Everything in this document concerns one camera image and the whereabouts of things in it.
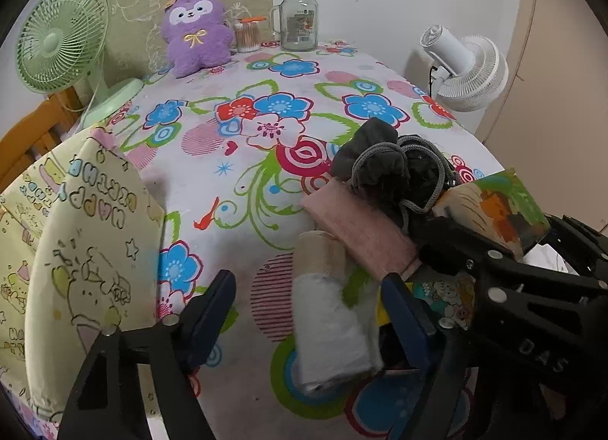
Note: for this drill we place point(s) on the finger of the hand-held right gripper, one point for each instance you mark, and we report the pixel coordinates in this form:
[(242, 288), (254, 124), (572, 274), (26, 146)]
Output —
[(579, 243), (456, 243)]

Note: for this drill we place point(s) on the wooden chair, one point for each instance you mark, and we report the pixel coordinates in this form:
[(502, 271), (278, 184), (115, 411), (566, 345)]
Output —
[(28, 136)]

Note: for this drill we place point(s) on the yellow cartoon fabric storage box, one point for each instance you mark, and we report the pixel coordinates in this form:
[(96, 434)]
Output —
[(95, 231)]

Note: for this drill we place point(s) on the green desk fan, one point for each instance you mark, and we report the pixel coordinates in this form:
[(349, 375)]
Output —
[(61, 36)]

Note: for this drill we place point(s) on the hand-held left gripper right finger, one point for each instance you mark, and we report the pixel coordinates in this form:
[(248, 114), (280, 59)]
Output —
[(403, 321)]

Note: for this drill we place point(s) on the white desk fan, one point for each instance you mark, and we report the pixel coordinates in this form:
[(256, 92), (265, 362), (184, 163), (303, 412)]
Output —
[(465, 69)]

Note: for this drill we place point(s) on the glass mug jar green lid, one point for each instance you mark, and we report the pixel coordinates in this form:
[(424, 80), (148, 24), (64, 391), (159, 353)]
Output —
[(298, 22)]

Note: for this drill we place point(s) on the cotton swab container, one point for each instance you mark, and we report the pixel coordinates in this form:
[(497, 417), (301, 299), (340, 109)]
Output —
[(248, 38)]

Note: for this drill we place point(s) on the green cartoon wall sheet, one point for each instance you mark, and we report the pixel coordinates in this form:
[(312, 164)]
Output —
[(142, 3)]

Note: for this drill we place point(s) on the pink tissue packet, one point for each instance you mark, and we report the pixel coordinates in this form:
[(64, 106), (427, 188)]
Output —
[(361, 231)]

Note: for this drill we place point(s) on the orange green cartoon packet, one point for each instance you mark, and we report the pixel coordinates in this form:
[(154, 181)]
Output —
[(498, 202)]

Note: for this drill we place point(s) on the white tissue pack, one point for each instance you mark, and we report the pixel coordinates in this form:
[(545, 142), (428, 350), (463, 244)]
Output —
[(332, 326)]

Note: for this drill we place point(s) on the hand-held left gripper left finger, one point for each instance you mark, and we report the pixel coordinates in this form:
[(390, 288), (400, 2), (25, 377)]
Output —
[(216, 307)]

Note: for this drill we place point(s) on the yellow cartoon bear packet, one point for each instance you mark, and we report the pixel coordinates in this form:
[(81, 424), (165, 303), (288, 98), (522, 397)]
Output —
[(444, 300)]

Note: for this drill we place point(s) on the purple plush toy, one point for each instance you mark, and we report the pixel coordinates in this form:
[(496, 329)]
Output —
[(197, 41)]

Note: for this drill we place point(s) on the floral tablecloth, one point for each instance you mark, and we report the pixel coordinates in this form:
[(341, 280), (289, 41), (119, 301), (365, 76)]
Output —
[(266, 212)]

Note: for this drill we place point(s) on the beige wardrobe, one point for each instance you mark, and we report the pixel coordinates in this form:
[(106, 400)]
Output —
[(560, 88)]

